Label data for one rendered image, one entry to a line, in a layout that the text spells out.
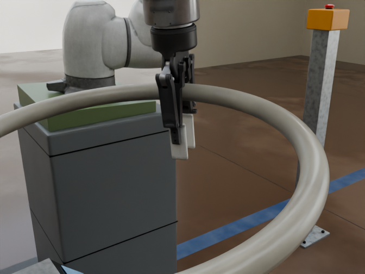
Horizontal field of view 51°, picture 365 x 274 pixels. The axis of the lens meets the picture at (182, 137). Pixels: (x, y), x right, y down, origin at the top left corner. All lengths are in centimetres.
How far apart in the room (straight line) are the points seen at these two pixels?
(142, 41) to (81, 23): 18
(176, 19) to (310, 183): 33
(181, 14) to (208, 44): 588
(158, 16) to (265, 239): 39
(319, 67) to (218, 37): 491
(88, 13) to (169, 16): 59
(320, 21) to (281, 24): 588
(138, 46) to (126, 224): 55
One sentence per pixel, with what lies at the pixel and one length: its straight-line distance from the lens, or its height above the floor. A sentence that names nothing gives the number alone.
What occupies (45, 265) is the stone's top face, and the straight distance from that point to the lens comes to 54.
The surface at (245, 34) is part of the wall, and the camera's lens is 698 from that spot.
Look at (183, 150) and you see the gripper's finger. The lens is 69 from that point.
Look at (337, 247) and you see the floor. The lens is 206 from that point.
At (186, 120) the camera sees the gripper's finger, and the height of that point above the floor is 92.
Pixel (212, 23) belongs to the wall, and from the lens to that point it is 649.
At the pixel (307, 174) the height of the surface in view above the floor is 97.
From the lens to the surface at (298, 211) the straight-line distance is 35.
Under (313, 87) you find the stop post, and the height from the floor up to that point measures 75.
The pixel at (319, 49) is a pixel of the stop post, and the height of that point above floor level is 92.
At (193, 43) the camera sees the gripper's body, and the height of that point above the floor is 107.
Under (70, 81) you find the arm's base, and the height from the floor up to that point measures 89.
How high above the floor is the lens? 114
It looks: 20 degrees down
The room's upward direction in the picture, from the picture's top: straight up
